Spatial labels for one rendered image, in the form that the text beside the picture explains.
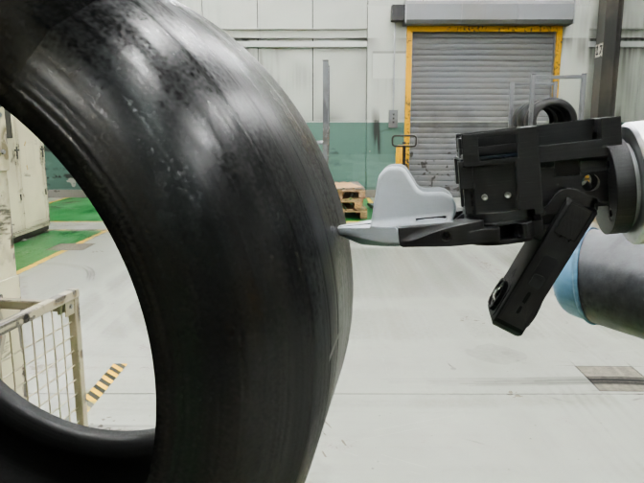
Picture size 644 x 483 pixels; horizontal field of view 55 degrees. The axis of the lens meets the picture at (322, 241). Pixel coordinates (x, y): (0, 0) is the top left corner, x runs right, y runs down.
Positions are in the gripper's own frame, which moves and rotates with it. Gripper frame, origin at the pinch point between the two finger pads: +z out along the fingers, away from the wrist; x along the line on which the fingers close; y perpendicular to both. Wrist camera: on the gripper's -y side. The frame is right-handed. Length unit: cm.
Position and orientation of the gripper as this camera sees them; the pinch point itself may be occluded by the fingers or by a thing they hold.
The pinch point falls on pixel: (356, 238)
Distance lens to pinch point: 49.3
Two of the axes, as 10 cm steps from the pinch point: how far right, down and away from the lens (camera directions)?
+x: -1.5, 1.8, -9.7
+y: -1.2, -9.8, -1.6
